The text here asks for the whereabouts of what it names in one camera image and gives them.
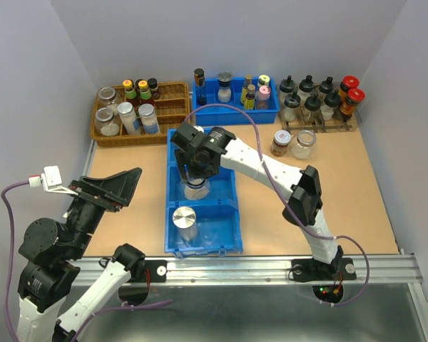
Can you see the dark-cap brown sauce bottle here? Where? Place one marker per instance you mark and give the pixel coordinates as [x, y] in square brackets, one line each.
[154, 88]

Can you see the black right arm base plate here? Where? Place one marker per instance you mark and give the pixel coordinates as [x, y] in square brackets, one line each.
[307, 270]

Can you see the tall silver-lid salt jar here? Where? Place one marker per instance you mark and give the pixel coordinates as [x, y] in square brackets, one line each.
[147, 113]
[129, 118]

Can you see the tall black-cap grinder bottle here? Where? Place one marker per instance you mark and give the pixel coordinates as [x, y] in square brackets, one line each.
[200, 89]

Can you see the round glass jar in basket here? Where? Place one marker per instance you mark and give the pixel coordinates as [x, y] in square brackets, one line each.
[110, 98]
[106, 123]

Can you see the clear acrylic bottle rack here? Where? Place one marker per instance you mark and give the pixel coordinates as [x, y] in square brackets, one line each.
[336, 124]

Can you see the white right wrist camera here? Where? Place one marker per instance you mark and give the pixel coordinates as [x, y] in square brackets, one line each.
[199, 128]

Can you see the yellow-cap green-label sauce bottle left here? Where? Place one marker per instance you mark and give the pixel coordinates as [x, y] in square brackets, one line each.
[130, 92]

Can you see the yellow-cap green-label sauce bottle right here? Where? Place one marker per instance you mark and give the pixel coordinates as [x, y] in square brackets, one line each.
[146, 96]

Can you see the yellow-cap green-label sauce bottle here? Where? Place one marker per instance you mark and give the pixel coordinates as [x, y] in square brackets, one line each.
[130, 92]
[146, 96]

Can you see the tall silver-lid salt jar right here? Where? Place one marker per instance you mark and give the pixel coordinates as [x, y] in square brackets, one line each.
[147, 113]

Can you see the blue plastic tray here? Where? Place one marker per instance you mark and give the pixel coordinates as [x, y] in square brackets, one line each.
[217, 115]

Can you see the green-lid jar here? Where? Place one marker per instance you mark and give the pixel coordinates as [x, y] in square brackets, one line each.
[263, 80]

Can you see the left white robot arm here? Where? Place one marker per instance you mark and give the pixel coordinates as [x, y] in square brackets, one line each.
[50, 247]

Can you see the yellow-label bottle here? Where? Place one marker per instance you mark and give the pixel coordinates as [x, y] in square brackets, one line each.
[247, 81]
[249, 102]

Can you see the red-white-lid chili jar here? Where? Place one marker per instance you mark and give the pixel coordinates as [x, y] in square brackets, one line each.
[281, 140]

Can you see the black-cap dispenser bottle back left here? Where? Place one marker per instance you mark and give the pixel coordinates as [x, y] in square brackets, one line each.
[287, 85]

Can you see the black-cap dispenser bottle front right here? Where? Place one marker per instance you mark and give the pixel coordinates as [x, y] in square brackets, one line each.
[332, 100]

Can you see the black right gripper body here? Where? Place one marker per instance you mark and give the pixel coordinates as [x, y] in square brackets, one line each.
[196, 169]

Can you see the round glass jar in basket back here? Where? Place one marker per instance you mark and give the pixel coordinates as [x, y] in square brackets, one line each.
[110, 98]

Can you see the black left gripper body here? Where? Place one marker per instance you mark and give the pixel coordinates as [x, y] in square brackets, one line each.
[95, 197]

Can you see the brown wicker basket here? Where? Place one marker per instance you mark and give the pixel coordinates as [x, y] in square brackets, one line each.
[172, 108]

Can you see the red-lid sauce jar front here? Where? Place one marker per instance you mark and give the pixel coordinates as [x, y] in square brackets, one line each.
[354, 97]

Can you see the blue three-compartment plastic bin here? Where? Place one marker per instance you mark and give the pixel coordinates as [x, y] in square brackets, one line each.
[217, 214]

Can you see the black-cap dispenser bottle front left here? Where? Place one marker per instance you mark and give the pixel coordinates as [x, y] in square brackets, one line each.
[291, 105]

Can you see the tall silver-lid glass jar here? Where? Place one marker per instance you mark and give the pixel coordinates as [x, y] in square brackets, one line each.
[185, 220]

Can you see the black-cap dispenser bottle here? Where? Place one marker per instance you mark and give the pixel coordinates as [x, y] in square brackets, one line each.
[305, 87]
[287, 85]
[325, 87]
[310, 108]
[291, 105]
[332, 100]

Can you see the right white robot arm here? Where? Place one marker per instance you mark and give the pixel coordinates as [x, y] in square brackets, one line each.
[299, 189]

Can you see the black-cap dispenser bottle front middle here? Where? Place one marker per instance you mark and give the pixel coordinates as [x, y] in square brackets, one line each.
[310, 108]

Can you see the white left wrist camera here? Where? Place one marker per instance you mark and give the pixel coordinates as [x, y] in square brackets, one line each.
[50, 180]

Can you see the tall silver-lid salt jar left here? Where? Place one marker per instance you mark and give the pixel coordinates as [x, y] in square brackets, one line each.
[129, 118]

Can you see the round open-top glass jar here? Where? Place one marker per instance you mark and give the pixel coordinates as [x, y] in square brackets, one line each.
[196, 189]

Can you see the aluminium table edge rail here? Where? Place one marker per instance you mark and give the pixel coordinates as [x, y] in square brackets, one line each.
[275, 270]

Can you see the round glass jar in basket front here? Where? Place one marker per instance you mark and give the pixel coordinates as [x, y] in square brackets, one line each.
[106, 123]

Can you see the black-cap dispenser bottle back right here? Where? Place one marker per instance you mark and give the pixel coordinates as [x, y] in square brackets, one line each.
[325, 87]

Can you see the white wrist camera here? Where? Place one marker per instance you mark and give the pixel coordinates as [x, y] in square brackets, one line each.
[50, 180]
[199, 128]

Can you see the yellow-label bottle front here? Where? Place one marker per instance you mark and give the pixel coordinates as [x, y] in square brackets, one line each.
[249, 102]

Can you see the black-cap dispenser bottle back middle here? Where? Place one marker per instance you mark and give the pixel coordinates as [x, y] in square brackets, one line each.
[305, 87]

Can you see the silver-top salt shaker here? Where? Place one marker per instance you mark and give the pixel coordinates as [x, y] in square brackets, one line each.
[224, 91]

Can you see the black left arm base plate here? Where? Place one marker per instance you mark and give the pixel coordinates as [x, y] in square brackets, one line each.
[150, 270]

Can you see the yellow-label bottle back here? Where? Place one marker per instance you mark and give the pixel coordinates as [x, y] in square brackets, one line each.
[247, 81]

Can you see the pink-lid jar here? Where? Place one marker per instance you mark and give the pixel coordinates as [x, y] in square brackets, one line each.
[262, 98]

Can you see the red-lid sauce jar back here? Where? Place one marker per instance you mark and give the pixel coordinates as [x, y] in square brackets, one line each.
[347, 83]

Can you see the red-lid sauce jar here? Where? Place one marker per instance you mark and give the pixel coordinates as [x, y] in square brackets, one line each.
[347, 83]
[354, 97]

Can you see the round open glass jar right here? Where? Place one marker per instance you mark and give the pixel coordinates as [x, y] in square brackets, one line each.
[302, 144]

